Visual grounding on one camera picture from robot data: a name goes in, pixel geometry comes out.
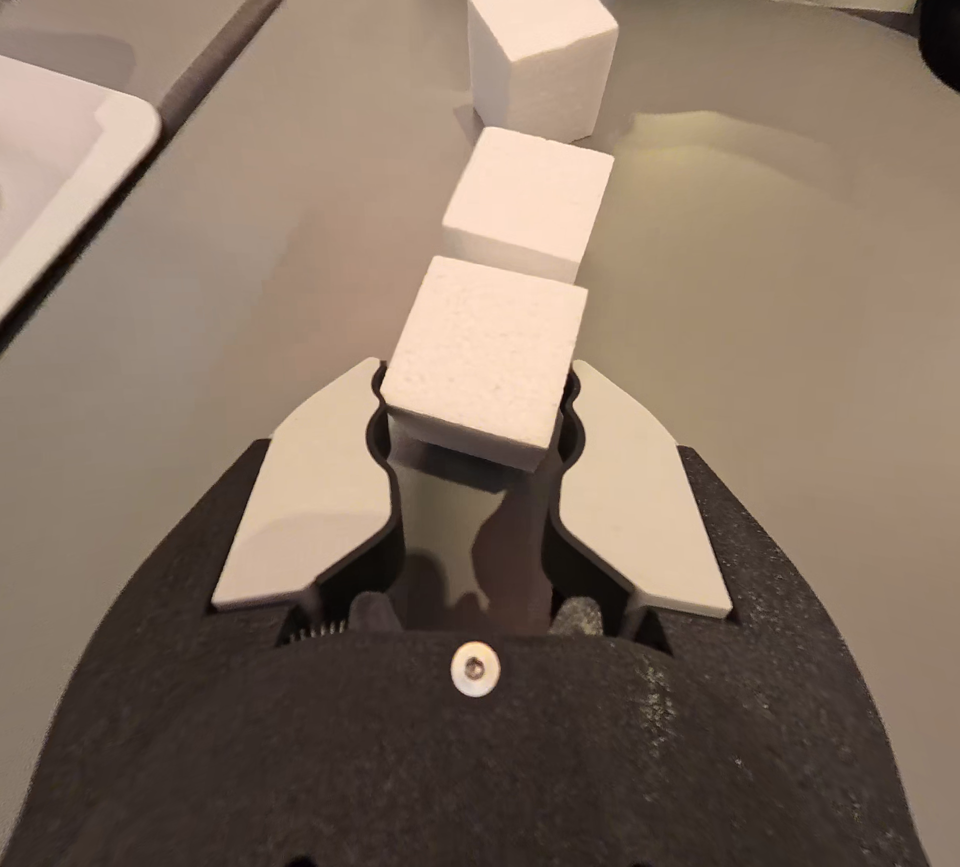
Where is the white hard foam cube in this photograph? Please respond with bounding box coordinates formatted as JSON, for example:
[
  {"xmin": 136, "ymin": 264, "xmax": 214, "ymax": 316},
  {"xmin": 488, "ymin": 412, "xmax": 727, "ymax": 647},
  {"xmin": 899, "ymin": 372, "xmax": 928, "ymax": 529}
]
[
  {"xmin": 441, "ymin": 126, "xmax": 616, "ymax": 285},
  {"xmin": 465, "ymin": 0, "xmax": 621, "ymax": 142},
  {"xmin": 380, "ymin": 255, "xmax": 590, "ymax": 471}
]

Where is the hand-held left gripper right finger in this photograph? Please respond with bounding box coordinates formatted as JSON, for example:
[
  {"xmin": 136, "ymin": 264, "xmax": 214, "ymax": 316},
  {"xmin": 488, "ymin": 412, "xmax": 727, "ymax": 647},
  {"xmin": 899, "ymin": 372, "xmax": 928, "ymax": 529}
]
[{"xmin": 549, "ymin": 359, "xmax": 734, "ymax": 639}]

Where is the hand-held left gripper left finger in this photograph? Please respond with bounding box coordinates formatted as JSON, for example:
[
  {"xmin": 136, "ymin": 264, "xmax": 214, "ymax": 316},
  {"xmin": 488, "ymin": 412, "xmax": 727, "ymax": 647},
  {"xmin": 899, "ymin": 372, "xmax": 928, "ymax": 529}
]
[{"xmin": 212, "ymin": 357, "xmax": 406, "ymax": 639}]

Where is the wooden book stand white base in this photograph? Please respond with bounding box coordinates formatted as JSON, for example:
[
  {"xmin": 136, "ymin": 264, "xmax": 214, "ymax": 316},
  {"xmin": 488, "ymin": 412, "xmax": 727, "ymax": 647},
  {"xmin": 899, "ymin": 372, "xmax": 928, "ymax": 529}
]
[{"xmin": 0, "ymin": 53, "xmax": 162, "ymax": 328}]

